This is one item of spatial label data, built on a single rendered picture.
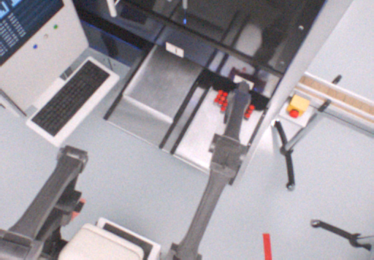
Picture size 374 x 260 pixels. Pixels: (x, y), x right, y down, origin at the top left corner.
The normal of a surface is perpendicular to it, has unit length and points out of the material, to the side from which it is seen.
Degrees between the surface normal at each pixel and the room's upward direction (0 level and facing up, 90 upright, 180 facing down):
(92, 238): 43
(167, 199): 0
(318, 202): 0
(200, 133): 0
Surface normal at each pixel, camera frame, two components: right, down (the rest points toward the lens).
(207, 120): 0.03, -0.37
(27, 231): 0.33, -0.81
